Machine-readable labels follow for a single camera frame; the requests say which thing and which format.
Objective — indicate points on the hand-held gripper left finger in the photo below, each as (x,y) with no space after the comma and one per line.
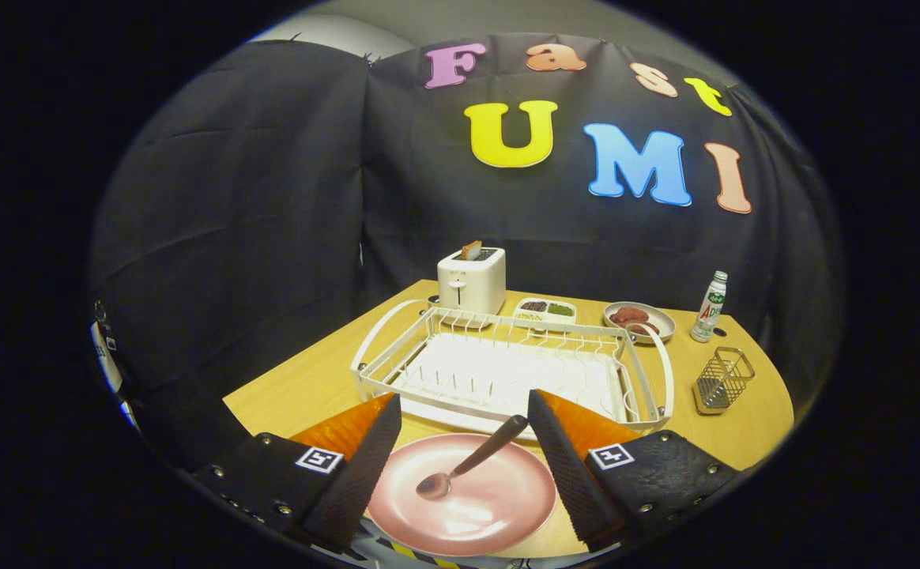
(357,482)

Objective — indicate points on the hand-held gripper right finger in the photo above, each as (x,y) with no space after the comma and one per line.
(571,474)

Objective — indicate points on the pink plate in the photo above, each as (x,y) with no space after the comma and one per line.
(492,506)

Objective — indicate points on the white divided condiment dish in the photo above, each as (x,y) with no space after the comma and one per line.
(543,308)

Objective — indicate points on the beige plate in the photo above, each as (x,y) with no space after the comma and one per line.
(663,325)

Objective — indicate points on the brown meat piece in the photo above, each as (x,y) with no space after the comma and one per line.
(644,328)
(628,315)

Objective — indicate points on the white toaster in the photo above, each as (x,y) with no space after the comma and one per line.
(472,284)

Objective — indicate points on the white green drink bottle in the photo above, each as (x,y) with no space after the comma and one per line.
(709,308)

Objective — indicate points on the toast bread slice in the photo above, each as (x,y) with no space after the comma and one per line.
(472,250)

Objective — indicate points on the black backdrop cloth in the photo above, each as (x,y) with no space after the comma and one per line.
(270,197)

